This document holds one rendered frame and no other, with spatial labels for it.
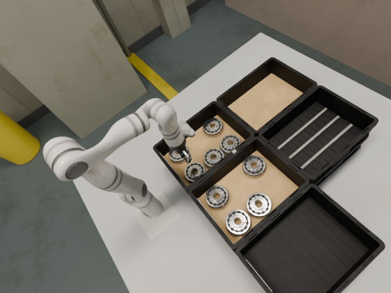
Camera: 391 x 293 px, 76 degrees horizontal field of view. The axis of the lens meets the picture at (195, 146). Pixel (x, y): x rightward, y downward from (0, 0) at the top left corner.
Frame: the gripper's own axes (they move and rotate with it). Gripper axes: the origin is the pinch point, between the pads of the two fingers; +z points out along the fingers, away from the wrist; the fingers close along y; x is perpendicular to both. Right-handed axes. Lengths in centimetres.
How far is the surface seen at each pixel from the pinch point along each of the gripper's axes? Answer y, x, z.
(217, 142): -4.1, 18.9, 14.9
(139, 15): -227, 73, 60
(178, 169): -5.1, -4.7, 15.1
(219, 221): 27.5, -5.0, 15.4
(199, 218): 16.2, -11.0, 28.3
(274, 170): 25.4, 28.3, 15.0
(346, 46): -38, 181, 78
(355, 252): 67, 26, 15
